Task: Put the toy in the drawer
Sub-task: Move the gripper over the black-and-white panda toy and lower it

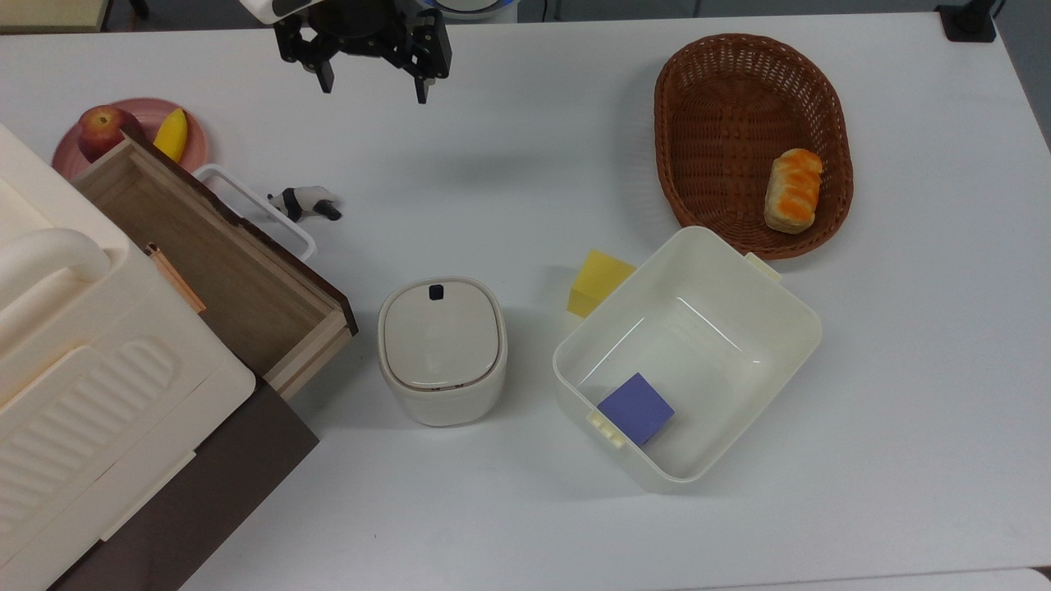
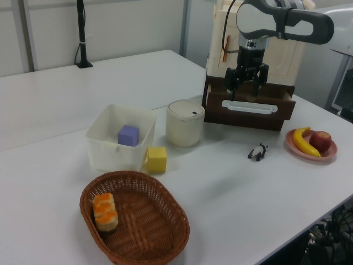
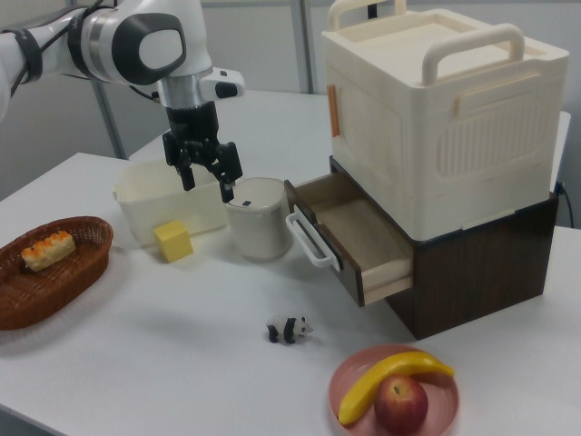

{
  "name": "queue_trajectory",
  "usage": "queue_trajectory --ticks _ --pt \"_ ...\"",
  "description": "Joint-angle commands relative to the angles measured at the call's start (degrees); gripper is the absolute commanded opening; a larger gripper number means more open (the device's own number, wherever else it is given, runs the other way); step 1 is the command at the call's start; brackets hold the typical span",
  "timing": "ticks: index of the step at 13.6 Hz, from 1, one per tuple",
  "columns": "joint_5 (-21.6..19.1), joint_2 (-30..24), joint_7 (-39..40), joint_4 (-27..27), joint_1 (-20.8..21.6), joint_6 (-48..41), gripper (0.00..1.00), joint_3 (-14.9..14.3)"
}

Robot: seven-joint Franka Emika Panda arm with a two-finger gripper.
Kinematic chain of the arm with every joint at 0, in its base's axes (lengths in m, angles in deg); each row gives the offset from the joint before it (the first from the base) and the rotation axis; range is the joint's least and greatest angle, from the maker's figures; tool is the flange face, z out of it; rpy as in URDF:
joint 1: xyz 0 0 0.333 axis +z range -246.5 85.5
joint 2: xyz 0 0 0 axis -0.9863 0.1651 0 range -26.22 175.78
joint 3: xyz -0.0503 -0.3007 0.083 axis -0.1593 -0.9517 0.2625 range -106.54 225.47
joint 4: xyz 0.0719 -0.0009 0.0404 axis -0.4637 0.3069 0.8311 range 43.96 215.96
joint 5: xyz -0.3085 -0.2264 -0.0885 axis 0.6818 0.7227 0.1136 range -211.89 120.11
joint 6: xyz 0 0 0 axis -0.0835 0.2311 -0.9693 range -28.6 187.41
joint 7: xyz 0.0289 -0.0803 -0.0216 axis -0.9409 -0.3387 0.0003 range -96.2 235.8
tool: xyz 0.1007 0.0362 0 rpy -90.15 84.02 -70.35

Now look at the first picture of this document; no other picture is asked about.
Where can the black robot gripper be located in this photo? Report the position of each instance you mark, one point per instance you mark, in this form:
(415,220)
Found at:
(357,25)

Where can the black white panda toy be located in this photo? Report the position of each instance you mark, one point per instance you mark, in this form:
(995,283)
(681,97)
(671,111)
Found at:
(308,199)

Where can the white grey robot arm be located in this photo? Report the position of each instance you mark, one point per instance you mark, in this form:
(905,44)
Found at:
(263,8)

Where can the brown wooden drawer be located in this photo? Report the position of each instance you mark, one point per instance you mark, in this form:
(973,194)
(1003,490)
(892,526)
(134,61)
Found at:
(205,246)

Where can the pink plate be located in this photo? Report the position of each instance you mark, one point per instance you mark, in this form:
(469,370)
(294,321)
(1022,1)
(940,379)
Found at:
(195,152)

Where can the yellow banana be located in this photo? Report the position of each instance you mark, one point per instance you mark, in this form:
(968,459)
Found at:
(171,135)

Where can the red apple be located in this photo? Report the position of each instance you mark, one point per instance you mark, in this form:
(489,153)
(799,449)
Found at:
(105,131)

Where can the cream lidded trash can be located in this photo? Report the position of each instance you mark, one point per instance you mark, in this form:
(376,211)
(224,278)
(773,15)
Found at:
(442,345)

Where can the yellow cube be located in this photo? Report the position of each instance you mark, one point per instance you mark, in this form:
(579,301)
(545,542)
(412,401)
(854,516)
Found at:
(599,279)

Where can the brown wicker basket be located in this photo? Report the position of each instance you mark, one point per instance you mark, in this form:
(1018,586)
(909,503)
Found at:
(722,107)

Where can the purple cube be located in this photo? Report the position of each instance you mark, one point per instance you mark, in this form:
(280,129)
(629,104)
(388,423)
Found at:
(635,409)

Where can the orange glazed bread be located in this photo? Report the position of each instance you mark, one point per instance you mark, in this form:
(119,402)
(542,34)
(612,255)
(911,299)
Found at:
(793,190)

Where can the white plastic bin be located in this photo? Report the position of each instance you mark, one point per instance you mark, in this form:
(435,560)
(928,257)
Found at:
(722,345)

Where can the black camera stand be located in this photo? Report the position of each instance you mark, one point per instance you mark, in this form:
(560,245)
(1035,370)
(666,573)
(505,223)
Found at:
(969,23)

